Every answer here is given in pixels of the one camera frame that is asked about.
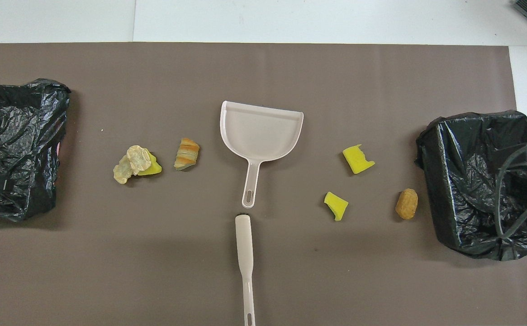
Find open bin black bag liner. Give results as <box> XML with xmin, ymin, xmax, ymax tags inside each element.
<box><xmin>416</xmin><ymin>110</ymin><xmax>527</xmax><ymax>261</ymax></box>

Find brown toy nugget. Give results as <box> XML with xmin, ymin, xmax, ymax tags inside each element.
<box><xmin>395</xmin><ymin>188</ymin><xmax>419</xmax><ymax>221</ymax></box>

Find beige plastic dustpan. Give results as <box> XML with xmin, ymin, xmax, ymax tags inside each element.
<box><xmin>220</xmin><ymin>101</ymin><xmax>304</xmax><ymax>209</ymax></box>

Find yellow sponge wedge green edge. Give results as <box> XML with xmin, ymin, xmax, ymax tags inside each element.
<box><xmin>323</xmin><ymin>192</ymin><xmax>349</xmax><ymax>222</ymax></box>

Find notched yellow sponge piece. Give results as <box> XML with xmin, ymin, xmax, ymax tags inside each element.
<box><xmin>342</xmin><ymin>144</ymin><xmax>376</xmax><ymax>175</ymax></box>

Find brown table mat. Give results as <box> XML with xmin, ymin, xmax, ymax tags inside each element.
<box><xmin>0</xmin><ymin>43</ymin><xmax>527</xmax><ymax>326</ymax></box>

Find beige hand brush black bristles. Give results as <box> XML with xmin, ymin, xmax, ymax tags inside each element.
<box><xmin>235</xmin><ymin>212</ymin><xmax>256</xmax><ymax>326</ymax></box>

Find yellow sponge chunk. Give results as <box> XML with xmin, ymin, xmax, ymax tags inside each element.
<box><xmin>137</xmin><ymin>152</ymin><xmax>163</xmax><ymax>177</ymax></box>

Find orange striped toy croissant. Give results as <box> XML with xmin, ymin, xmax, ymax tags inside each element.
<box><xmin>174</xmin><ymin>138</ymin><xmax>200</xmax><ymax>171</ymax></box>

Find bin covered by black bag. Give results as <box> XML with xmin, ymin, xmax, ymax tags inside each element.
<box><xmin>0</xmin><ymin>78</ymin><xmax>71</xmax><ymax>222</ymax></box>

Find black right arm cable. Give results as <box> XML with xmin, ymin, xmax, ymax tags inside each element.
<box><xmin>496</xmin><ymin>141</ymin><xmax>527</xmax><ymax>239</ymax></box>

